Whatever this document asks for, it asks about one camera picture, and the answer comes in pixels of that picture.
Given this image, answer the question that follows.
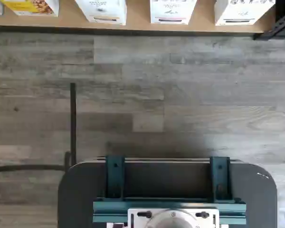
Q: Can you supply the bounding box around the teal metal mounting frame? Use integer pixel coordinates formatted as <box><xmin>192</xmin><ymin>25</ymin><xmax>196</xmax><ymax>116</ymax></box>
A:
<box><xmin>93</xmin><ymin>155</ymin><xmax>247</xmax><ymax>226</ymax></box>

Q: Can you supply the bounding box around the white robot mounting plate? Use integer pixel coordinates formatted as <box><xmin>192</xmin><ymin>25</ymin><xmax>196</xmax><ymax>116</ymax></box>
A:
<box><xmin>127</xmin><ymin>207</ymin><xmax>220</xmax><ymax>228</ymax></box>

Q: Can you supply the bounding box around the white box with black strip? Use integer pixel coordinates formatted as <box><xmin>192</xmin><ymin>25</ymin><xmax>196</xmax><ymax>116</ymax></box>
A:
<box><xmin>214</xmin><ymin>0</ymin><xmax>276</xmax><ymax>27</ymax></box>

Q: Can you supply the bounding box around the white box with pink strip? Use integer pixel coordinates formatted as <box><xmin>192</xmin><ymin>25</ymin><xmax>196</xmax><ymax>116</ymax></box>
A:
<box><xmin>150</xmin><ymin>0</ymin><xmax>198</xmax><ymax>25</ymax></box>

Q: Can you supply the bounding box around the black floor cable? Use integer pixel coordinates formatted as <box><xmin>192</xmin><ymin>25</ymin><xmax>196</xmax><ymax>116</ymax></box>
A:
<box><xmin>0</xmin><ymin>152</ymin><xmax>72</xmax><ymax>173</ymax></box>

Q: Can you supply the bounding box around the yellow white granola box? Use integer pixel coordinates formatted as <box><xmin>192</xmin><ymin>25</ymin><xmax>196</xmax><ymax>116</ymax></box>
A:
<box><xmin>0</xmin><ymin>0</ymin><xmax>59</xmax><ymax>18</ymax></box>

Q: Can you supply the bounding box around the brown wooden shelf board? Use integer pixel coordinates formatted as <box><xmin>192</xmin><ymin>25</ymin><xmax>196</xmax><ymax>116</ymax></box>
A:
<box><xmin>0</xmin><ymin>0</ymin><xmax>277</xmax><ymax>33</ymax></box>

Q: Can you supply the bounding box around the white box with yellow strip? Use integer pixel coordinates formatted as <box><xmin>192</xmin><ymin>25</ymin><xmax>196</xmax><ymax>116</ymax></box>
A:
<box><xmin>75</xmin><ymin>0</ymin><xmax>127</xmax><ymax>26</ymax></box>

